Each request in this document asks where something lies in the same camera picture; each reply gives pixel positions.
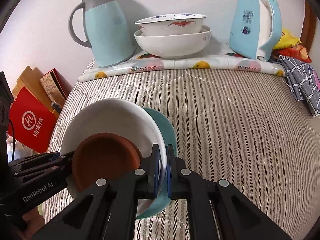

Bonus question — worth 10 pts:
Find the patterned red book box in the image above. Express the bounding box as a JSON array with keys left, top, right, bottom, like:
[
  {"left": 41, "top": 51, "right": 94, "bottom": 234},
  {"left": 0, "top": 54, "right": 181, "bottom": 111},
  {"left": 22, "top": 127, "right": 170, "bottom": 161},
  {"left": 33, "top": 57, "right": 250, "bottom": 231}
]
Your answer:
[{"left": 40, "top": 68, "right": 72, "bottom": 108}]

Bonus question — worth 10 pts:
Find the brown small dish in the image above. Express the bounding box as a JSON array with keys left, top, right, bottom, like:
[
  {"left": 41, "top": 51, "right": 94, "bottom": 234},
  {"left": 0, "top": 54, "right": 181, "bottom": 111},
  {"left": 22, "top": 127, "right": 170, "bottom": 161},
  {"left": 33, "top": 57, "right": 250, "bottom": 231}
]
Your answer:
[{"left": 72, "top": 133, "right": 143, "bottom": 192}]

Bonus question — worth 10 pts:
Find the brown wooden door frame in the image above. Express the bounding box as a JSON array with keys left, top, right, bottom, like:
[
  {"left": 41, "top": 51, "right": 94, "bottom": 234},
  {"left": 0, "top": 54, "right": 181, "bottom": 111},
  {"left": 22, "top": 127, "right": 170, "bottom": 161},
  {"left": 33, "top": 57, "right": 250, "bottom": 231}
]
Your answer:
[{"left": 300, "top": 0, "right": 317, "bottom": 51}]

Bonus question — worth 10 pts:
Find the red snack bag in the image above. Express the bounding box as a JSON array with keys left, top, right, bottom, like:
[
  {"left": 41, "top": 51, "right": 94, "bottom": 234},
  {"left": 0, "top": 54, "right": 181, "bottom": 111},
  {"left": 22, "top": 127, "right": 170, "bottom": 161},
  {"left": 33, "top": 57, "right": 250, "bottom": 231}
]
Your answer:
[{"left": 274, "top": 44, "right": 312, "bottom": 63}]

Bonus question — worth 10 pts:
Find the blue square plate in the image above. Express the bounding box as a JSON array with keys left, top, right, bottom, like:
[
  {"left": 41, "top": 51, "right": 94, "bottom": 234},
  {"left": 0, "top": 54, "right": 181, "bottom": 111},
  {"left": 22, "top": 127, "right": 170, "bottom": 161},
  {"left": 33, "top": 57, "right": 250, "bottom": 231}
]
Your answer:
[{"left": 136, "top": 107, "right": 178, "bottom": 219}]

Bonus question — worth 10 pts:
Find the light blue electric kettle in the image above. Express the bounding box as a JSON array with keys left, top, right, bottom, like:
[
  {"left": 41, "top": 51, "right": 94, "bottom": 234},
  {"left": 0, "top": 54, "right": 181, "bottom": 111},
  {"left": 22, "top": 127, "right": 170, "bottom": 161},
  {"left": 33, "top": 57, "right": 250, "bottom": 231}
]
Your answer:
[{"left": 229, "top": 0, "right": 282, "bottom": 61}]

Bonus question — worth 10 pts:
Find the striped quilted table cover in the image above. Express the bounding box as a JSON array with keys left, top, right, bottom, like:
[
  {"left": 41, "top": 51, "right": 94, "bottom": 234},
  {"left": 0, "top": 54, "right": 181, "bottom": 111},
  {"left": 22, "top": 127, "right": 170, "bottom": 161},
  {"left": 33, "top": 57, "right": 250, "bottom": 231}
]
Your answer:
[{"left": 49, "top": 69, "right": 319, "bottom": 239}]

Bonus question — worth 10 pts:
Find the white bowl red pattern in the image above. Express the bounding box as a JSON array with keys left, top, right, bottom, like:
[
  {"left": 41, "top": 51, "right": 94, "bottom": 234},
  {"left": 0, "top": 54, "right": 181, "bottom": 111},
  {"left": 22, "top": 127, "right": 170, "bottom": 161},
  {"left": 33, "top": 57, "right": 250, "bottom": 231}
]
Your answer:
[{"left": 135, "top": 13, "right": 207, "bottom": 36}]

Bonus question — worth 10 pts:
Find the red paper bag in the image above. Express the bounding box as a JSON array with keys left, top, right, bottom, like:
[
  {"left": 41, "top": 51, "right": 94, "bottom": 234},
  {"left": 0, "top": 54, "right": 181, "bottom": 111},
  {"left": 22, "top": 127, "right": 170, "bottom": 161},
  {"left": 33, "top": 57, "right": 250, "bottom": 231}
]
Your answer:
[{"left": 8, "top": 87, "right": 57, "bottom": 153}]

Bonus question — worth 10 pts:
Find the grey checked folded cloth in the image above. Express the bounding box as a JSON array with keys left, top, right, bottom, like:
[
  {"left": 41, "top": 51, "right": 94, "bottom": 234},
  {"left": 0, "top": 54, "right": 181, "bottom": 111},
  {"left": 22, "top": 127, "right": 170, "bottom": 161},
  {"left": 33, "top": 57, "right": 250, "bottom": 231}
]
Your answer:
[{"left": 279, "top": 55, "right": 319, "bottom": 116}]

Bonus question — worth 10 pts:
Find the white round plate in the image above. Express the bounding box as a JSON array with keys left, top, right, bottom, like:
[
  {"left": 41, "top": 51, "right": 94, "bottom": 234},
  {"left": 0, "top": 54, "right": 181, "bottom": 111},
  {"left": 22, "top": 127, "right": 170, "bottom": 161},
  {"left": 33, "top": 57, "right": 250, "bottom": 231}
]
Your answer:
[{"left": 60, "top": 99, "right": 167, "bottom": 213}]

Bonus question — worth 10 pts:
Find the light blue thermos jug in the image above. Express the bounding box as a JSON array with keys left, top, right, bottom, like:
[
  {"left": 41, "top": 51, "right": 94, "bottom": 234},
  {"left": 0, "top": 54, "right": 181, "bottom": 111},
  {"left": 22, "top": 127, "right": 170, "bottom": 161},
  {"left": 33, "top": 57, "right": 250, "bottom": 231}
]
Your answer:
[{"left": 68, "top": 0, "right": 136, "bottom": 68}]

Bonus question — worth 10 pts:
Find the fruit pattern plastic mat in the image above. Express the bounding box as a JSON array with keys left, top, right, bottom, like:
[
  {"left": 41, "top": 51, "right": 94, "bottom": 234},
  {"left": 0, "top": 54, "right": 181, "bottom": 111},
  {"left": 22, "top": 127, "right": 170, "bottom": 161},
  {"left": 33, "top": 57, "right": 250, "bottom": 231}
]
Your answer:
[{"left": 78, "top": 41, "right": 286, "bottom": 82}]

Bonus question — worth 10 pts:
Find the yellow chip bag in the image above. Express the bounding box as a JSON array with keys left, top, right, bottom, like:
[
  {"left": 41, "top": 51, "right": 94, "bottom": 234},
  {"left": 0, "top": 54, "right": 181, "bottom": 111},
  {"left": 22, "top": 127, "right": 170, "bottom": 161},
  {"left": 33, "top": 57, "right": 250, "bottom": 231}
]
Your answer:
[{"left": 273, "top": 28, "right": 301, "bottom": 50}]

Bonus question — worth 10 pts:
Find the brown cardboard box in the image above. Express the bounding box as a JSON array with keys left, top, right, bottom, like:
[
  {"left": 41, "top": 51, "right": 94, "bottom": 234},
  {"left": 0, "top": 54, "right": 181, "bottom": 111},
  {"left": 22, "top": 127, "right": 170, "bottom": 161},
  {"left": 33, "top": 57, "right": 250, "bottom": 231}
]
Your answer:
[{"left": 12, "top": 66, "right": 60, "bottom": 118}]

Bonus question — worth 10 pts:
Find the large white bowl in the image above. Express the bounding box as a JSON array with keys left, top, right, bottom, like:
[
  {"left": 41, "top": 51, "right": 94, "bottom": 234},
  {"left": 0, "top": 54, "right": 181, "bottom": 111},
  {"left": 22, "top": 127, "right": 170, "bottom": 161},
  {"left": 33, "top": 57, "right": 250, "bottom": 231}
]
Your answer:
[{"left": 134, "top": 25, "right": 212, "bottom": 59}]

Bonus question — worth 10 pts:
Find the left hand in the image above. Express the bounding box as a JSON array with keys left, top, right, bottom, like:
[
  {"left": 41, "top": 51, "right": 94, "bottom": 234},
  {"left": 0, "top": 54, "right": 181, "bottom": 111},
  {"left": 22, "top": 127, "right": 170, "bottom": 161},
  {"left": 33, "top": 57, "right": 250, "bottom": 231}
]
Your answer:
[{"left": 9, "top": 207, "right": 46, "bottom": 240}]

